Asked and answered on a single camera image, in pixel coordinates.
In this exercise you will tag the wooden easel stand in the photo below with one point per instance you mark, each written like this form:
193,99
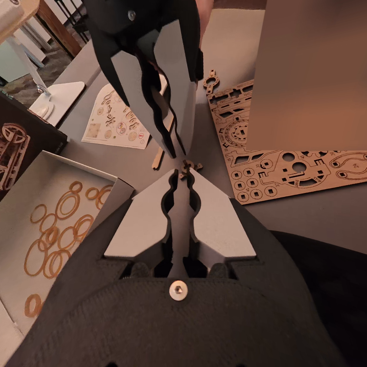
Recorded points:
57,28

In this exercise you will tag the clear stand post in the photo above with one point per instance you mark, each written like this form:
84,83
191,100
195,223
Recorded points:
31,68

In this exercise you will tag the pile of rubber bands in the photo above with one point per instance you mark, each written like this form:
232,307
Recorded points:
57,238

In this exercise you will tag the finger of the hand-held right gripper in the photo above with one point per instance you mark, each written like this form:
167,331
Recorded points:
129,86
177,71

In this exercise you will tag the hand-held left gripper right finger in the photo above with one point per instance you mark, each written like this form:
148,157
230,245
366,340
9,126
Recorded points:
223,229

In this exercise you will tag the laser-cut wooden parts sheet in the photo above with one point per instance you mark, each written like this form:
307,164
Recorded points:
258,183

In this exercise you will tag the small wooden gear assembly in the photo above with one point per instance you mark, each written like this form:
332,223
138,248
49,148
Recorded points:
187,169

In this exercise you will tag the white cardboard box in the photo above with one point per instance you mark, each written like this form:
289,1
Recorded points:
17,206

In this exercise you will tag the person's right hand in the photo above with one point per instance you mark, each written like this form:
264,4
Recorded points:
205,14

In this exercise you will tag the white low cabinet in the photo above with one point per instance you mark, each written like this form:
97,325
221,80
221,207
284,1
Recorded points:
11,64

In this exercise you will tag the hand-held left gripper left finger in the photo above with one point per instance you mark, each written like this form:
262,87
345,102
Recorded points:
137,229

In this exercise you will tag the white stand base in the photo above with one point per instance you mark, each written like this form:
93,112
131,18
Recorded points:
68,91

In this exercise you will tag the black cardboard box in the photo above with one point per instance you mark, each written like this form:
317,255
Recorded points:
34,137

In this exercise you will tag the black quilted cushion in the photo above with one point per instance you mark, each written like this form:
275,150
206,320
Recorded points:
329,286

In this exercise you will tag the printed instruction leaflet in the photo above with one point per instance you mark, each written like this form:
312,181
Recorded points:
97,129

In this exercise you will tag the small wooden axle stick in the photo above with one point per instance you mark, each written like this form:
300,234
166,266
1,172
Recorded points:
157,160

